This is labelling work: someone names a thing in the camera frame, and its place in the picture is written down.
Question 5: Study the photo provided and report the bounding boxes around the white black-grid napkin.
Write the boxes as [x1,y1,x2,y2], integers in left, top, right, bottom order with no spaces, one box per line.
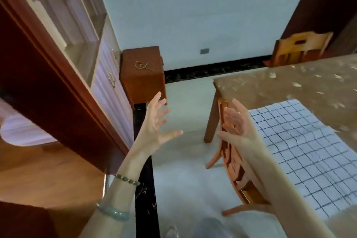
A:
[248,100,357,220]

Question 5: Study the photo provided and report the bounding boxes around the wooden dining chair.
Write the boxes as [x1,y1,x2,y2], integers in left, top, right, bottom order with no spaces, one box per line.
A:
[206,97,275,217]
[263,31,334,68]

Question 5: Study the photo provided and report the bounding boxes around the brown wooden nightstand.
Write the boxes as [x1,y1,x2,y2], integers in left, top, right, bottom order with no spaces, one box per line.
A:
[120,46,167,110]

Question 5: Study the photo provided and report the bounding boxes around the pale jade bangle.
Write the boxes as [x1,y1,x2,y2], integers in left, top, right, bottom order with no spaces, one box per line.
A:
[96,203,130,222]

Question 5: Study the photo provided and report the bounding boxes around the white shoe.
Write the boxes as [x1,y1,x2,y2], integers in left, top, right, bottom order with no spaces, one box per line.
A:
[164,225,179,238]

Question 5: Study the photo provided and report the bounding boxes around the brown floral wooden table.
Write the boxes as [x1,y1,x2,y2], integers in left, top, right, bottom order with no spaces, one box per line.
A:
[203,54,357,238]

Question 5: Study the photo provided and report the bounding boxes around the person's left forearm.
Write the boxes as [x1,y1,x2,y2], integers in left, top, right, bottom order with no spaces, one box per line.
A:
[79,151,152,238]

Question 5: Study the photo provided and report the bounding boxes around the yellow cord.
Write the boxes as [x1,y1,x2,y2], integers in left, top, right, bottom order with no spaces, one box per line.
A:
[135,61,154,73]

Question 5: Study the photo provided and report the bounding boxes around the person's right hand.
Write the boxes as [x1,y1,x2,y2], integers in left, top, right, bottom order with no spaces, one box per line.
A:
[217,99,264,157]

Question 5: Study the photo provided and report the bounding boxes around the person's left hand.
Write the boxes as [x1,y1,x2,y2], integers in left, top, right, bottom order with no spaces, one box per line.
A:
[130,92,184,162]

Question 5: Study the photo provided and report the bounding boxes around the dark beaded bracelet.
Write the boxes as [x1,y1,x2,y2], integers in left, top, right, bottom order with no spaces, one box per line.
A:
[113,173,141,187]

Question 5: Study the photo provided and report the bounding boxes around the person's grey trousers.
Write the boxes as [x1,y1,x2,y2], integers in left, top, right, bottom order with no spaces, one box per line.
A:
[192,217,232,238]

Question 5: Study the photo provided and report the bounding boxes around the pale lavender cloth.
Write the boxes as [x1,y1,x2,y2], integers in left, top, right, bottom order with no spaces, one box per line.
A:
[0,98,58,146]

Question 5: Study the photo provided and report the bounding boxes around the pale striped wooden cabinet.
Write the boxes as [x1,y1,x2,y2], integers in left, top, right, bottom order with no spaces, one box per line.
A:
[11,0,135,149]
[325,17,357,57]

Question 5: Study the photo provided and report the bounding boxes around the dark red door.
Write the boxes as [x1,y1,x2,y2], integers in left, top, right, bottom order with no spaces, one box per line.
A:
[0,0,132,238]
[282,0,357,51]

